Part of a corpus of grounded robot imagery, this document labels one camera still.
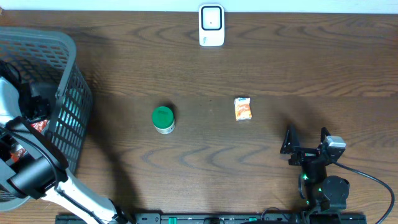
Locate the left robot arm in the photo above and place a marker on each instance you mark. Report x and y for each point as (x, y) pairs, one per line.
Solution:
(46, 176)

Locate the teal snack packet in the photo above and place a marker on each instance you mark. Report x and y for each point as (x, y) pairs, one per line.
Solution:
(71, 112)

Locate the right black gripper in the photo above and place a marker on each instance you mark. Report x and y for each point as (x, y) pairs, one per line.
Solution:
(305, 154)

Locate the orange snack sachet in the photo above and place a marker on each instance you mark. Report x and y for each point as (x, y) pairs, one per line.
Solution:
(242, 109)

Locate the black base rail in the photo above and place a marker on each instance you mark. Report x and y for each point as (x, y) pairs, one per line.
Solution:
(156, 218)

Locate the red chocolate bar wrapper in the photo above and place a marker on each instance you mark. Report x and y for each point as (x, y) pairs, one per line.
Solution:
(18, 152)

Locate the grey plastic shopping basket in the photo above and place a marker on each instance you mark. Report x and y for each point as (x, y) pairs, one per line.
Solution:
(46, 60)

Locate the white barcode scanner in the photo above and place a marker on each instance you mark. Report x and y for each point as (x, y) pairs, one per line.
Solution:
(211, 25)

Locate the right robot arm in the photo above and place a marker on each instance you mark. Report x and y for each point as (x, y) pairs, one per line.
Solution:
(324, 193)

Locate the green lid jar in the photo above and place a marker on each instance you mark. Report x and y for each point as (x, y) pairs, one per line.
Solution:
(163, 120)

